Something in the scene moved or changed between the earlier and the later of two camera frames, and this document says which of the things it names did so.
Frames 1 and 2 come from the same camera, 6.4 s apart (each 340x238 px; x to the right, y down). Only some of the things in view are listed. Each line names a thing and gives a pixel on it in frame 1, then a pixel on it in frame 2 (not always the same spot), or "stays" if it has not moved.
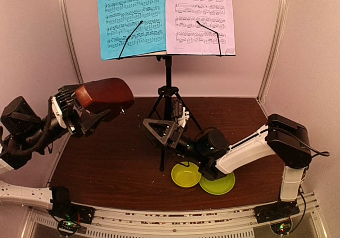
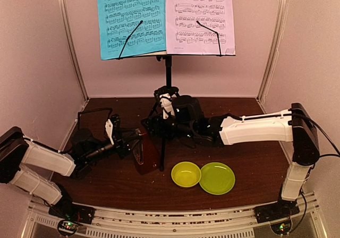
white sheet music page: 210,3 stays
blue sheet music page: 121,7 stays
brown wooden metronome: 113,95 -> 146,156
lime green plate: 218,186 stays
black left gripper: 71,119 -> 122,146
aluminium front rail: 172,221 stays
